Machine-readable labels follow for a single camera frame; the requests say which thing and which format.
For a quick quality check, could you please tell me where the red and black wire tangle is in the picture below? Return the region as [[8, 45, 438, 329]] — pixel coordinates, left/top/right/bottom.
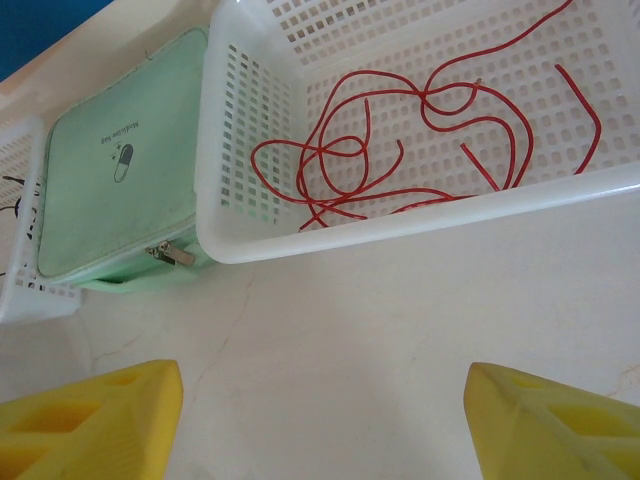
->
[[553, 62, 602, 176], [249, 69, 536, 234]]

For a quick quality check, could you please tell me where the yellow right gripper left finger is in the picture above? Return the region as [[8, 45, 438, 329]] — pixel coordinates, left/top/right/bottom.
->
[[0, 358, 184, 480]]

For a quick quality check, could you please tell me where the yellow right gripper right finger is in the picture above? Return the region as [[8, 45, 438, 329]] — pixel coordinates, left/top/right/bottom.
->
[[463, 361, 640, 480]]

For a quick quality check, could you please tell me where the white perforated plastic basket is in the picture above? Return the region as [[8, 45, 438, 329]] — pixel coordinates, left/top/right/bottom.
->
[[194, 0, 640, 266], [0, 115, 85, 325]]

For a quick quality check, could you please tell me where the mint green medicine bag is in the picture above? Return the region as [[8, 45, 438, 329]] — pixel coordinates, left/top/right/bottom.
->
[[37, 25, 216, 294]]

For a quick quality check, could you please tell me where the thin red cable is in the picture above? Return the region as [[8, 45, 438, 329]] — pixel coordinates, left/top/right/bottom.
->
[[421, 0, 575, 132], [459, 142, 500, 192]]

